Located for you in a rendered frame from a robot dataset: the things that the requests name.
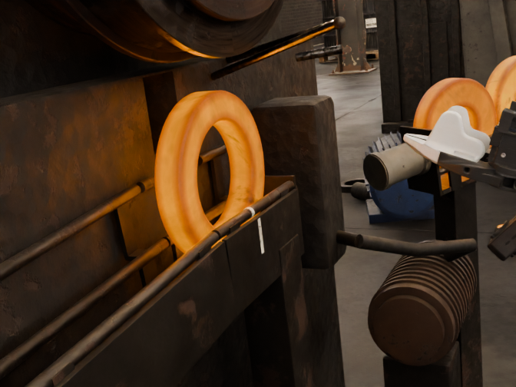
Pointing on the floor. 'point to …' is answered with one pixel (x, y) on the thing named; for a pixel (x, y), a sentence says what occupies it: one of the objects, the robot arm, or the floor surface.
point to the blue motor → (396, 194)
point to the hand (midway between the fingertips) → (413, 145)
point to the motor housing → (422, 319)
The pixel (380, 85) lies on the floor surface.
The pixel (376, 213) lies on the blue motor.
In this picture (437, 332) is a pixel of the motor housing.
